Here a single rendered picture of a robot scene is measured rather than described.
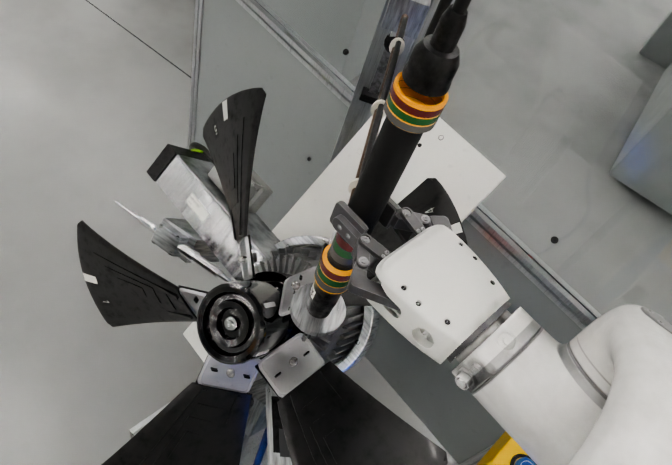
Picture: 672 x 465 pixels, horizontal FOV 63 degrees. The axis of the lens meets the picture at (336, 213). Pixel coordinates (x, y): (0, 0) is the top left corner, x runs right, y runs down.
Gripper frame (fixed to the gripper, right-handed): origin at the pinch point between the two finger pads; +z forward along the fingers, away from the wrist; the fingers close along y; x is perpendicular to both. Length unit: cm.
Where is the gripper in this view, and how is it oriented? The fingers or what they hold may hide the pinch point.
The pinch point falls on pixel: (364, 214)
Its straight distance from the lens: 54.0
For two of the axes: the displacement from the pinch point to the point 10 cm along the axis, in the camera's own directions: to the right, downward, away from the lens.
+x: 2.4, -5.9, -7.7
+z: -6.5, -6.9, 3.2
